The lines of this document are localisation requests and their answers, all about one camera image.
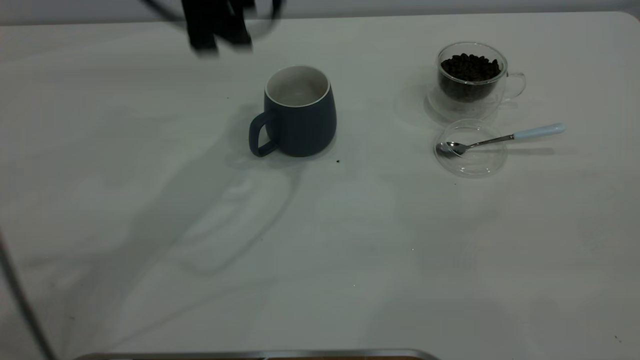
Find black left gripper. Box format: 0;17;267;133
181;0;257;56

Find dark grey ceramic mug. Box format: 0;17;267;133
248;65;338;159

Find metal spoon pale blue handle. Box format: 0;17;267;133
436;123;567;159

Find roasted coffee beans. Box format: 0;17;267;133
439;52;502;103

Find clear glass cup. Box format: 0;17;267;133
426;41;527;124

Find clear glass lid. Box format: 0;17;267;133
433;119;509;178

